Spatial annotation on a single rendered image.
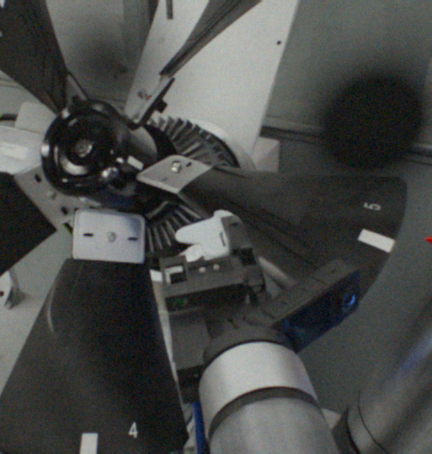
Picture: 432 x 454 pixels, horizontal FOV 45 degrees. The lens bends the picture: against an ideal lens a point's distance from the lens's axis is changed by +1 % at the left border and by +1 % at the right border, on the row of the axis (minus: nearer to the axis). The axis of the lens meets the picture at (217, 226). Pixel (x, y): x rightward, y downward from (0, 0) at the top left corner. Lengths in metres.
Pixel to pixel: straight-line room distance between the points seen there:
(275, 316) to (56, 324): 0.31
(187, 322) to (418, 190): 0.98
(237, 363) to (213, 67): 0.66
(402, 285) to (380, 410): 1.09
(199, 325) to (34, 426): 0.30
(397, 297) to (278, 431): 1.19
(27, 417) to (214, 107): 0.55
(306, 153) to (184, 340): 1.00
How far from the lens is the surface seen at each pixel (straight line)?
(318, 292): 0.42
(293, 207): 0.57
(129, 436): 0.65
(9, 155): 0.93
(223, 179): 0.61
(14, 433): 0.66
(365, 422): 0.40
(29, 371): 0.64
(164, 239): 0.74
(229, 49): 0.94
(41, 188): 0.73
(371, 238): 0.55
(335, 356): 1.68
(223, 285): 0.41
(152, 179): 0.61
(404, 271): 1.44
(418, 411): 0.36
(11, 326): 2.32
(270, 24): 0.94
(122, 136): 0.60
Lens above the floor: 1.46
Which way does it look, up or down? 32 degrees down
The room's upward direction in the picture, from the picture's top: straight up
